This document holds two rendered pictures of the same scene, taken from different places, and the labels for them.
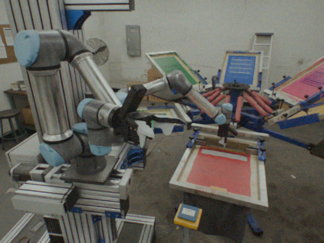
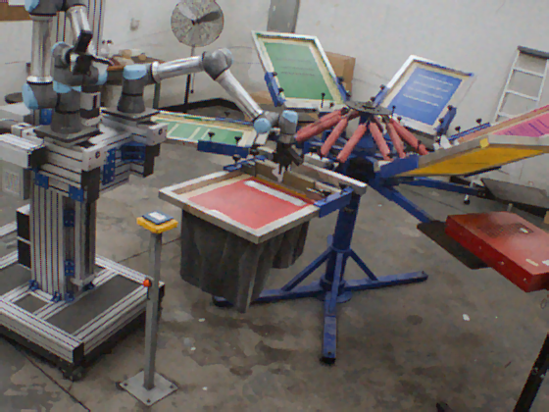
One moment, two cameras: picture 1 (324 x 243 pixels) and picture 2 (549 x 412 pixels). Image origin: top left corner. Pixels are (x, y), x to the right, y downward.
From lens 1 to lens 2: 166 cm
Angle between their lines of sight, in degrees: 12
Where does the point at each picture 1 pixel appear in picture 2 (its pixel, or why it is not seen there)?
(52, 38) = not seen: outside the picture
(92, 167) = (63, 126)
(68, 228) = (36, 227)
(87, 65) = (76, 17)
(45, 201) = (14, 148)
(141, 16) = not seen: outside the picture
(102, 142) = (61, 79)
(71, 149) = (46, 95)
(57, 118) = (40, 61)
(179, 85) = (208, 65)
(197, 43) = (408, 41)
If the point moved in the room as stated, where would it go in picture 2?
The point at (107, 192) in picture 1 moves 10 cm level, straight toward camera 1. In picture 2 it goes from (72, 159) to (66, 166)
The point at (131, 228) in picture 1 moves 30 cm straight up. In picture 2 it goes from (124, 283) to (125, 238)
